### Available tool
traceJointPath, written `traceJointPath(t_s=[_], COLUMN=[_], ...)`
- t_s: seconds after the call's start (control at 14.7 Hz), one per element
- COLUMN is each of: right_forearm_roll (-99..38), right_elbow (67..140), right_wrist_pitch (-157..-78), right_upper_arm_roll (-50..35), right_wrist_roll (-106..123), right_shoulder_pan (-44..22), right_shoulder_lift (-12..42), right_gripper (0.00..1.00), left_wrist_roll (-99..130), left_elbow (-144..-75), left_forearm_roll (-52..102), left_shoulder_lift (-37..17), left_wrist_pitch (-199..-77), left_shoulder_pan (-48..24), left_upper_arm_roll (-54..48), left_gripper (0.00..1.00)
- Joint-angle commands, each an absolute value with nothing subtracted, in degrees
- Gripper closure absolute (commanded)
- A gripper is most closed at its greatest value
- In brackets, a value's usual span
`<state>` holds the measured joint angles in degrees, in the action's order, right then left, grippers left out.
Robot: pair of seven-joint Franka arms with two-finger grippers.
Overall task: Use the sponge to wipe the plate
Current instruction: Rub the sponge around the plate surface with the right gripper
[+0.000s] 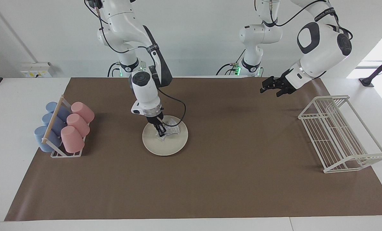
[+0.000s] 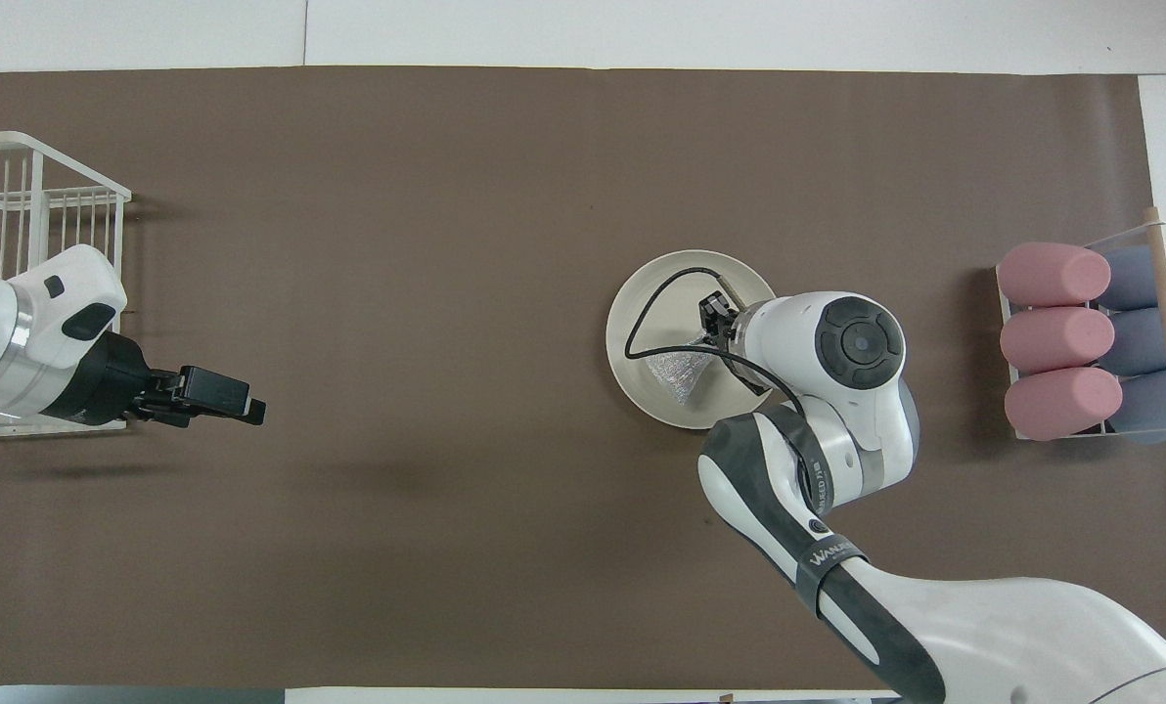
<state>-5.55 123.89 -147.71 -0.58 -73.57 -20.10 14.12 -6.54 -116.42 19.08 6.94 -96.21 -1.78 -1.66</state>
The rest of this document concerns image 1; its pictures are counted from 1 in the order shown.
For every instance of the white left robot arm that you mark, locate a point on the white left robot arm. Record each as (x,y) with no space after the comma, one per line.
(319,51)

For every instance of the pink plastic cup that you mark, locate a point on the pink plastic cup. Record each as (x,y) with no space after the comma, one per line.
(72,139)
(83,110)
(78,123)

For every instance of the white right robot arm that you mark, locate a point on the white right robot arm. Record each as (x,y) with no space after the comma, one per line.
(143,86)

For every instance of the black clamp stand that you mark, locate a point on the black clamp stand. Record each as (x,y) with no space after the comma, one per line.
(367,81)

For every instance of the white wall outlet box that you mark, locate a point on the white wall outlet box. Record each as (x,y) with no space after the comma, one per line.
(37,69)

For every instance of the blue plastic cup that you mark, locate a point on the blue plastic cup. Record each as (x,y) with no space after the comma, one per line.
(58,124)
(43,142)
(62,112)

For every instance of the round cream plate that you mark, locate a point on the round cream plate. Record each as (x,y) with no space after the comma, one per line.
(165,147)

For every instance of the brown table mat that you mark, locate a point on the brown table mat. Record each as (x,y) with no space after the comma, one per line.
(226,186)

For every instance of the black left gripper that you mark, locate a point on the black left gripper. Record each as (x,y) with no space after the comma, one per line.
(284,84)

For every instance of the clear plastic wrap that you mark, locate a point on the clear plastic wrap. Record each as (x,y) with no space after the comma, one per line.
(173,129)

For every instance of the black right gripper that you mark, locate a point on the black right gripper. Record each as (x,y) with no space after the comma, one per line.
(155,119)

